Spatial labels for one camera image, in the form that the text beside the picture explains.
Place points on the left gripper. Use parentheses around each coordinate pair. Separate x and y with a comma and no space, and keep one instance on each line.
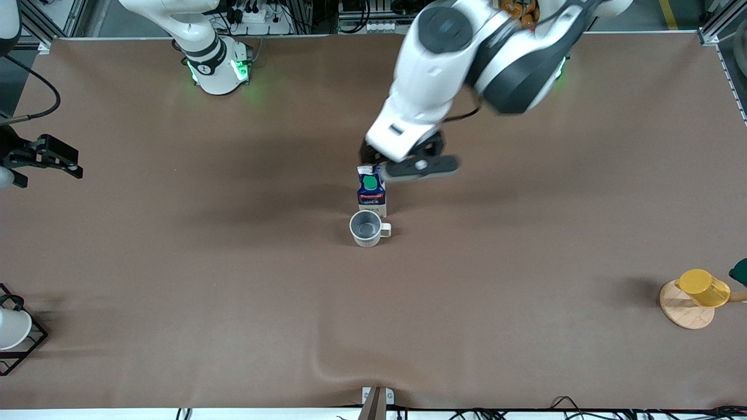
(433,142)

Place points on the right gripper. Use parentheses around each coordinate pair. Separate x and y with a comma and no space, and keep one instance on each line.
(8,146)

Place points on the blue milk carton green cap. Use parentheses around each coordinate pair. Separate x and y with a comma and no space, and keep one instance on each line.
(372,198)

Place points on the cream ceramic mug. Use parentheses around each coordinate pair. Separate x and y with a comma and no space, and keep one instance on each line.
(367,238)

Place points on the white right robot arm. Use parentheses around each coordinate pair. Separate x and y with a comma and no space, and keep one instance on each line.
(210,58)

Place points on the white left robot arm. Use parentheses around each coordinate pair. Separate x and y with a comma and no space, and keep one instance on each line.
(513,64)

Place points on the white cup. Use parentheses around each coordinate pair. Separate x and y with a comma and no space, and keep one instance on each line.
(11,329)

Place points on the wooden cup stand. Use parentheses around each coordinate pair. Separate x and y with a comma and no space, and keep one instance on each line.
(683,315)

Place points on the yellow plastic cup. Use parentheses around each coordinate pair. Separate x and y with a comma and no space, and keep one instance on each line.
(703,287)

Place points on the dark green cup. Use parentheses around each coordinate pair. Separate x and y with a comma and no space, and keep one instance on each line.
(740,273)

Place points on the long white power strip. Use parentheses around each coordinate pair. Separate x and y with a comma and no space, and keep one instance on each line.
(379,27)

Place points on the brown table cloth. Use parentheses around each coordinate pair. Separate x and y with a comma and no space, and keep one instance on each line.
(373,321)

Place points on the bag of bread rolls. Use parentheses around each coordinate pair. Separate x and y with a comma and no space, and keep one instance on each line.
(519,9)

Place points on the aluminium frame profile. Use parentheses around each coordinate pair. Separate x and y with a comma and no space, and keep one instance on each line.
(721,26)
(52,20)

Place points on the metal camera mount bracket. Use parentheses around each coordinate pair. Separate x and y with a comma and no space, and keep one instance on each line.
(376,402)

